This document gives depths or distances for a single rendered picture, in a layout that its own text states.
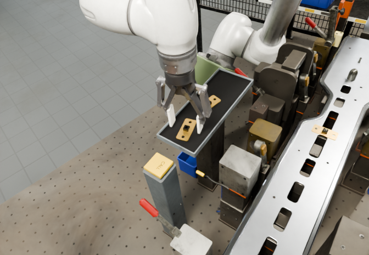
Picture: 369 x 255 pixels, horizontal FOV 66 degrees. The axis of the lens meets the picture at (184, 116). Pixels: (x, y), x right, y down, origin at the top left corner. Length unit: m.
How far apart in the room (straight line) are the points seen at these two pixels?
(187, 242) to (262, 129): 0.43
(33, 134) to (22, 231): 1.52
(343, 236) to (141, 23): 0.72
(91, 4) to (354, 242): 0.86
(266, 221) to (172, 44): 0.57
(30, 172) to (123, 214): 1.41
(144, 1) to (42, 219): 1.05
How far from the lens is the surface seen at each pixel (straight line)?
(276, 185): 0.96
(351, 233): 0.91
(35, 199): 1.47
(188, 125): 0.86
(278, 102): 1.07
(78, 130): 2.65
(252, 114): 1.02
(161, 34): 0.60
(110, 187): 1.35
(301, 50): 1.16
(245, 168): 0.84
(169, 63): 0.64
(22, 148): 2.77
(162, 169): 0.79
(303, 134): 1.10
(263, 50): 1.43
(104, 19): 0.67
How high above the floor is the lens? 1.82
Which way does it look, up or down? 47 degrees down
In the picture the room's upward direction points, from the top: 7 degrees counter-clockwise
